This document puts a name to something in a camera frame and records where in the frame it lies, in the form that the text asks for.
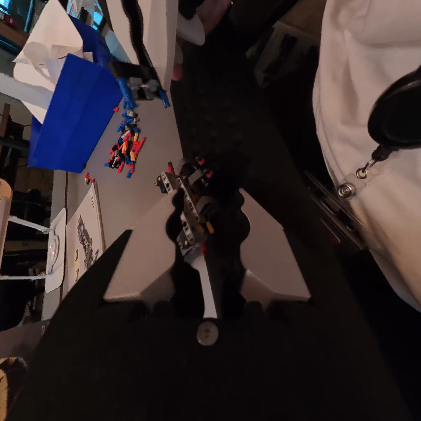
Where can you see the small yellow red pin cluster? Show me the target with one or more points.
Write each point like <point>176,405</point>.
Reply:
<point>87,178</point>

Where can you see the grey lego chassis assembly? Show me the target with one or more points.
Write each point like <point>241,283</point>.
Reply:
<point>190,210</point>

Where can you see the person's right hand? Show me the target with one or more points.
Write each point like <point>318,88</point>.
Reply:
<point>213,13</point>

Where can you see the pile of lego pins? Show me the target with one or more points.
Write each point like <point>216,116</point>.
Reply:
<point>126,148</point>

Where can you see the black lego beam blue pins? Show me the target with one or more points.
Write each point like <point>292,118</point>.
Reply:
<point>126,69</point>

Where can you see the lego instruction booklet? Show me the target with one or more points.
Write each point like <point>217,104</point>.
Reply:
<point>85,230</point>

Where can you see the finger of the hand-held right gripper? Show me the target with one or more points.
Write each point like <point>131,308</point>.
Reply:
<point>118,16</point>
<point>161,33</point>

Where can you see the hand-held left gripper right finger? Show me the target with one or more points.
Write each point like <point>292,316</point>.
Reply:
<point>276,259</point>

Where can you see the blue plastic bin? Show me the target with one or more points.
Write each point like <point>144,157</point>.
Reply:
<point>75,125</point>

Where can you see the small grey lego plate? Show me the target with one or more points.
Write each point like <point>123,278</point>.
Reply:
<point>153,87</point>
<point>133,85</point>

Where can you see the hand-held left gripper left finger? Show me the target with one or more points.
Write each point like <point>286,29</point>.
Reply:
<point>141,259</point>

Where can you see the crumpled white paper bags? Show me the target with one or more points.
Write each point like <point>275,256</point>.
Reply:
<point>42,39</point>

